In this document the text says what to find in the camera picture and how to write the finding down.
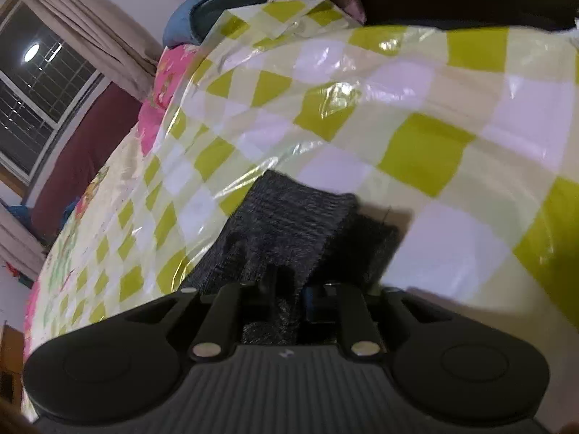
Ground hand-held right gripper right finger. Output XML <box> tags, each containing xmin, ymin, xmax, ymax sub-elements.
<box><xmin>303</xmin><ymin>281</ymin><xmax>454</xmax><ymax>363</ymax></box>

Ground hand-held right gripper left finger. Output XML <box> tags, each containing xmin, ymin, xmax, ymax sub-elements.
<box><xmin>122</xmin><ymin>263</ymin><xmax>279</xmax><ymax>363</ymax></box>

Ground dark grey pants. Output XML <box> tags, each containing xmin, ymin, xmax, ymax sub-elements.
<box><xmin>190</xmin><ymin>169</ymin><xmax>403</xmax><ymax>344</ymax></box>

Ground green checkered plastic sheet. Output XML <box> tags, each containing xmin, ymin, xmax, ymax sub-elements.
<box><xmin>27</xmin><ymin>0</ymin><xmax>579</xmax><ymax>328</ymax></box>

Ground maroon covered window seat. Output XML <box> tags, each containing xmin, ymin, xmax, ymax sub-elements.
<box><xmin>26</xmin><ymin>81</ymin><xmax>144</xmax><ymax>237</ymax></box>

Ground pink printed bedsheet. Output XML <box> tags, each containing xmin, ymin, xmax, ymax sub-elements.
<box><xmin>20</xmin><ymin>43</ymin><xmax>213</xmax><ymax>421</ymax></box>

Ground beige curtain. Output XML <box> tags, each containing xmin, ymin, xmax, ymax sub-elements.
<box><xmin>8</xmin><ymin>0</ymin><xmax>172</xmax><ymax>103</ymax></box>
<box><xmin>0</xmin><ymin>203</ymin><xmax>47</xmax><ymax>282</ymax></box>

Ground wooden cabinet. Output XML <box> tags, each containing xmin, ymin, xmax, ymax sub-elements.
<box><xmin>0</xmin><ymin>321</ymin><xmax>29</xmax><ymax>419</ymax></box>

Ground large blue pillow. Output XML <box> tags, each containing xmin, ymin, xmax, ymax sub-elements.
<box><xmin>163</xmin><ymin>0</ymin><xmax>282</xmax><ymax>48</ymax></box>

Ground barred window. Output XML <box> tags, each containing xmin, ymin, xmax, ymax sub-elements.
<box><xmin>0</xmin><ymin>0</ymin><xmax>112</xmax><ymax>187</ymax></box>

